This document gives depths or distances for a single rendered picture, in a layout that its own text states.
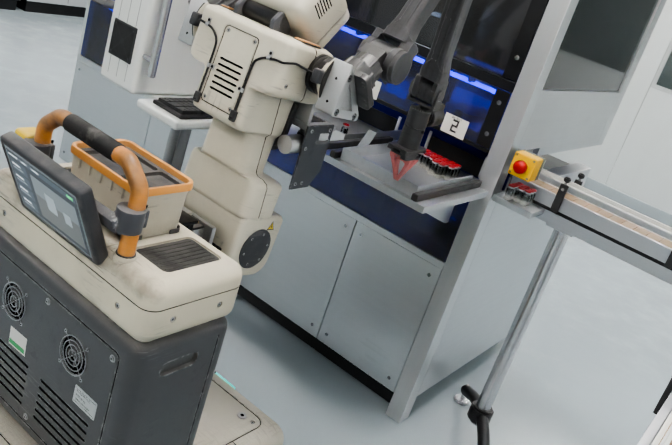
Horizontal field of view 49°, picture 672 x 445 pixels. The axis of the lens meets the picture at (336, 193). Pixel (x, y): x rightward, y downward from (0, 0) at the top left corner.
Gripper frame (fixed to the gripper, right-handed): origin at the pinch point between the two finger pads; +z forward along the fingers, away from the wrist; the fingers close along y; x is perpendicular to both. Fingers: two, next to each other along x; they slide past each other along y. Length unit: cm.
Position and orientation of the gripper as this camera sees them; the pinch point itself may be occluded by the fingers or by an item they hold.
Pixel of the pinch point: (396, 177)
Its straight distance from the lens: 196.9
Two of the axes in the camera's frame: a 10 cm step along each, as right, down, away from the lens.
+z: -2.9, 8.9, 3.5
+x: -7.5, -4.4, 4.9
